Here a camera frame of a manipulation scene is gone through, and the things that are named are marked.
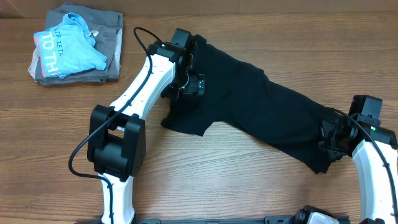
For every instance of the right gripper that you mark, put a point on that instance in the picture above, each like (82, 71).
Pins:
(324, 126)

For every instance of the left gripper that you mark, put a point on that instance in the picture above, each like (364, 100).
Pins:
(197, 84)

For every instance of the black t-shirt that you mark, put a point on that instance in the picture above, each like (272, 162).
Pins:
(241, 95)

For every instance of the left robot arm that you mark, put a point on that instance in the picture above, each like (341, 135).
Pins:
(117, 135)

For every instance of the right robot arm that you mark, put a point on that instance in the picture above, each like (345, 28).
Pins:
(373, 150)

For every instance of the grey folded garment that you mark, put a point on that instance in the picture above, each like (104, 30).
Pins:
(109, 41)

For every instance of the light blue printed shirt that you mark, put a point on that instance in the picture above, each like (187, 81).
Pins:
(68, 48)

